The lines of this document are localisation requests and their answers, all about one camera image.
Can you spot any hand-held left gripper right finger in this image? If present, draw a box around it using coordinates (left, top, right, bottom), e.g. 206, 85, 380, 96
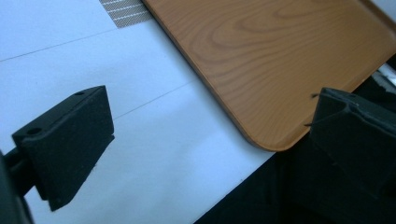
304, 87, 396, 200

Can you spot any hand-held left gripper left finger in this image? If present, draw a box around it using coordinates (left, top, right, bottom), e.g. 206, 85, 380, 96
4, 85, 116, 213

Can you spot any wooden tray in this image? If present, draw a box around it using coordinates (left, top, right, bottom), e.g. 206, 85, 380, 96
140, 0, 396, 153

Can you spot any grey woven mat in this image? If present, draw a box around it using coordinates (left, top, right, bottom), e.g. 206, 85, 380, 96
98, 0, 154, 30

